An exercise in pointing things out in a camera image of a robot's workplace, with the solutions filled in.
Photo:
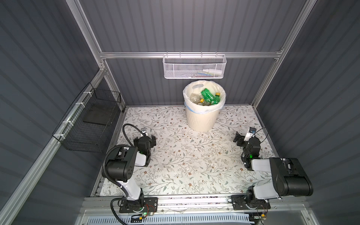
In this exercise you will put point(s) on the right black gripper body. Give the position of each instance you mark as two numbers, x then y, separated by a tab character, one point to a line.
242	142

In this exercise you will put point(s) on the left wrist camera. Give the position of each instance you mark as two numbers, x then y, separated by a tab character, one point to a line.
144	131

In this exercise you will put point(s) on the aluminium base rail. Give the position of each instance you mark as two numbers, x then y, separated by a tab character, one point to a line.
207	203

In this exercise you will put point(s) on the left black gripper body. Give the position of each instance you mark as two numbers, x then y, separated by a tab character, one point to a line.
151	142

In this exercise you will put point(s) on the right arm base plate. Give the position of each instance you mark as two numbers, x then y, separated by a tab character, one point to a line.
242	202

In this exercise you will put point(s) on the small green bottle yellow cap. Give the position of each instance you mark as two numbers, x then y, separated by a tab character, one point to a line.
216	99

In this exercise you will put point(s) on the large green soda bottle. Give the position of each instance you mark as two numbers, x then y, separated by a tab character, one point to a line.
207	95

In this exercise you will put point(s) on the white tube in basket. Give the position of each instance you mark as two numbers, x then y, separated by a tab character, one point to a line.
215	72

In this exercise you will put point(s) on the white wire mesh basket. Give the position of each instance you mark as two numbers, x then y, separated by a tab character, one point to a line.
190	66

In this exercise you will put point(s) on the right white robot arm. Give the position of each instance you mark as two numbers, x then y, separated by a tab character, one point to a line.
288	178

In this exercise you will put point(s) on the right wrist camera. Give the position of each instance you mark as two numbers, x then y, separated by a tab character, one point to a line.
250	133

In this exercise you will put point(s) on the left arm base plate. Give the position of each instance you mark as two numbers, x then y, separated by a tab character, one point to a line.
142	205

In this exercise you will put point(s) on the black wire mesh basket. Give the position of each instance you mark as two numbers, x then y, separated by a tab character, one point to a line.
91	121

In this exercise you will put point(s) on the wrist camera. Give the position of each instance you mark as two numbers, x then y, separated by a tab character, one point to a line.
144	131
250	133

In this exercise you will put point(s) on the clear bottle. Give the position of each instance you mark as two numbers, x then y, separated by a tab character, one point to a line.
195	98

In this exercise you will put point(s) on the white cable duct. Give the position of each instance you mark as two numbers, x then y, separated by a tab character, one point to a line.
187	219

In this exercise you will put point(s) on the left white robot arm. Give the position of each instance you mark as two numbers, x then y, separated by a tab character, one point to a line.
121	160

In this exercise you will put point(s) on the cream plastic waste bin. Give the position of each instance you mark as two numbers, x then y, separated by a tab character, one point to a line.
202	118

